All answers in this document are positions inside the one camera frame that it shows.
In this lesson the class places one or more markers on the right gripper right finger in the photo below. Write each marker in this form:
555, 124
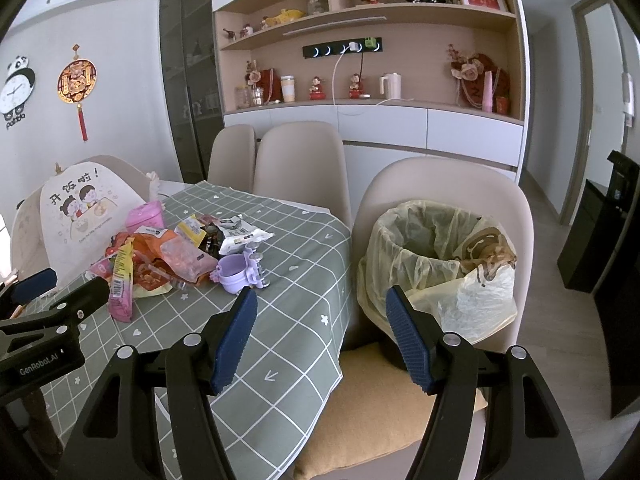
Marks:
525, 436

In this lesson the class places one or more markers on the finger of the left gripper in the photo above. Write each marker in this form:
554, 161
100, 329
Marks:
73, 308

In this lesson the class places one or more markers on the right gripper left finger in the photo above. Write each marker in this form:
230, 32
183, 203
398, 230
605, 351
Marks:
116, 437

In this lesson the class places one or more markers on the orange snack bag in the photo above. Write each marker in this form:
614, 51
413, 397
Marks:
161, 255

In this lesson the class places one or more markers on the black snack wrapper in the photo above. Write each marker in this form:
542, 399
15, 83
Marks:
212, 240

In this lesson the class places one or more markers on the white yellow snack bag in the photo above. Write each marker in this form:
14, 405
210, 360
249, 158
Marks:
237, 233

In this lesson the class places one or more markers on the pink snack wrapper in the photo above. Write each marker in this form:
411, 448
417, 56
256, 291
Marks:
122, 282

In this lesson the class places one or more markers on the pink tin box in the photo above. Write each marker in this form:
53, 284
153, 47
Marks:
148, 214

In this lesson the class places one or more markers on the green checked tablecloth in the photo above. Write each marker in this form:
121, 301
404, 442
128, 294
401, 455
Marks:
290, 364

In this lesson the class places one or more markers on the yellow seat cushion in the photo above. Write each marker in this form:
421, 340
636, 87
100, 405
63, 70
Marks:
376, 410

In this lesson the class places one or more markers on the purple toy carriage cup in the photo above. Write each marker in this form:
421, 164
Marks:
244, 269

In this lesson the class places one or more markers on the bin with yellow bag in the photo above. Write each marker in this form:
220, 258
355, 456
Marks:
452, 263

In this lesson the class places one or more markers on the black tv stand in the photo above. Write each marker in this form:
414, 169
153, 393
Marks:
601, 258

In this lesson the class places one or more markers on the beige far chair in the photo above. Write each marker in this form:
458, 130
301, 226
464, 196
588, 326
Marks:
232, 162

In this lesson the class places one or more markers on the red chinese knot ornament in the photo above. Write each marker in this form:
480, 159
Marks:
75, 83

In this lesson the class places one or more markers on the beige chair with bin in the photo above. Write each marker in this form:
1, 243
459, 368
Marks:
447, 181

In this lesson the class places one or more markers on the beige middle chair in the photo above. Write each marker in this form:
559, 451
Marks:
304, 162

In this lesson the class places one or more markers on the white cup on shelf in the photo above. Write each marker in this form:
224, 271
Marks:
288, 88

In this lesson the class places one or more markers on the dark glass cabinet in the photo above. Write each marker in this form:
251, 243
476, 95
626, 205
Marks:
187, 49

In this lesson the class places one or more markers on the red doll figurine left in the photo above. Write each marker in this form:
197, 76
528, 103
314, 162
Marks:
316, 92

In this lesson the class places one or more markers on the red doll figurine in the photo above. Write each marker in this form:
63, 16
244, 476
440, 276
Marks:
355, 86
316, 92

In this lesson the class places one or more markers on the red doll figurine right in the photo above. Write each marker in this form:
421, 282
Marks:
355, 86

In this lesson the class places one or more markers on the black power strip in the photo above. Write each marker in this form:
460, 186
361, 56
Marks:
340, 47

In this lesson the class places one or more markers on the panda wall clock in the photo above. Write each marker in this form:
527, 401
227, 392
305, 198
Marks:
18, 87

